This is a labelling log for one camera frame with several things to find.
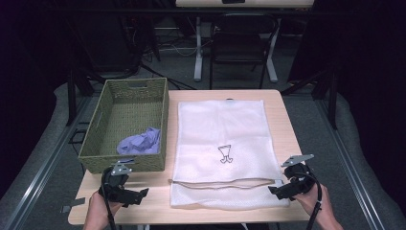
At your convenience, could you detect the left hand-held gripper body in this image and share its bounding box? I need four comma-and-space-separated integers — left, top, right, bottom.
99, 158, 136, 205

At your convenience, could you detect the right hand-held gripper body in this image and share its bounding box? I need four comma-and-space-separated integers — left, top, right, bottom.
281, 153, 321, 196

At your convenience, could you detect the purple garment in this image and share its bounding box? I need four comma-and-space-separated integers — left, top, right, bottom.
116, 126, 162, 156

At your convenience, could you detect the green woven basket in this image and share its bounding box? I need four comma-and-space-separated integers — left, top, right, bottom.
78, 77, 169, 174

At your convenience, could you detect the white mesh laundry bag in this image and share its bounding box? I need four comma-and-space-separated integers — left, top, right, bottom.
169, 99, 291, 211

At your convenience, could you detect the person's right hand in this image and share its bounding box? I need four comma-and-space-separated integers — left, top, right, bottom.
291, 183, 332, 222

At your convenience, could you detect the person's left hand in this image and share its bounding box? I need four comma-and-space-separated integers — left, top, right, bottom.
85, 190, 124, 224

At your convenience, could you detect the grey tape strip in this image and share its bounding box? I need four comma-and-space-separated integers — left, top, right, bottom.
60, 196, 86, 215

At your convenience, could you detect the black metal stand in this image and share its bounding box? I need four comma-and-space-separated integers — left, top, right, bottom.
63, 47, 97, 127
281, 61, 340, 130

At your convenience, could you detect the black folding chair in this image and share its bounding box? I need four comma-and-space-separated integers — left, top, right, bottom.
209, 12, 280, 90

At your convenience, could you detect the white-legged desk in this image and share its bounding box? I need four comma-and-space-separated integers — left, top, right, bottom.
174, 0, 316, 84

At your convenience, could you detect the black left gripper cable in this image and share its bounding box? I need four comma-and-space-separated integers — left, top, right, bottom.
101, 176, 118, 230

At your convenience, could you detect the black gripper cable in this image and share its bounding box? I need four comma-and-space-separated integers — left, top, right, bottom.
101, 176, 118, 230
295, 172, 324, 230

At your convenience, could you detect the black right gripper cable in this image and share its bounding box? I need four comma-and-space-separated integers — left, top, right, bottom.
295, 172, 324, 230

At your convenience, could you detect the metal floor rail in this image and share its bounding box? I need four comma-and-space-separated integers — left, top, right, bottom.
314, 95, 389, 230
0, 95, 95, 230

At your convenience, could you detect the black floor cable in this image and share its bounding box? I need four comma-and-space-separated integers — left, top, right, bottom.
138, 61, 196, 91

